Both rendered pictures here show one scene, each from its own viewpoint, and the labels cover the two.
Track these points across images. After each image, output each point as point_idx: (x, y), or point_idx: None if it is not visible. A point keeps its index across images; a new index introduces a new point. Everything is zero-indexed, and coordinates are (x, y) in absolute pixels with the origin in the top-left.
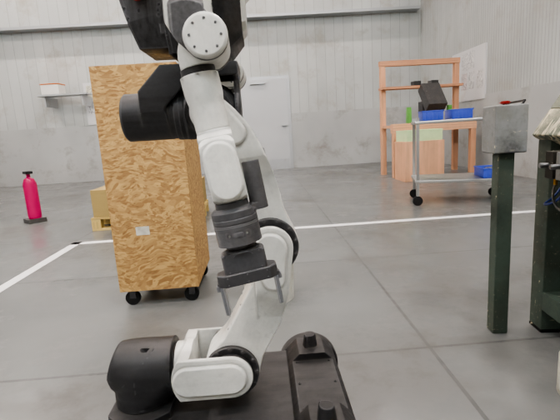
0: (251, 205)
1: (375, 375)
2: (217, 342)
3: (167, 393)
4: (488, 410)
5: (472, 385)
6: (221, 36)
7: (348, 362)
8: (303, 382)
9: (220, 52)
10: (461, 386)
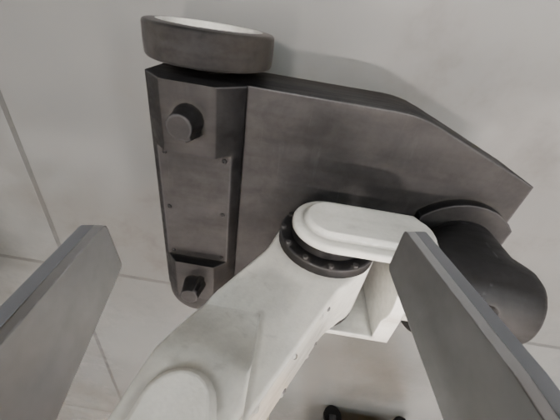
0: None
1: (140, 243)
2: (347, 293)
3: None
4: (13, 156)
5: (26, 197)
6: None
7: (167, 270)
8: (217, 215)
9: None
10: (40, 200)
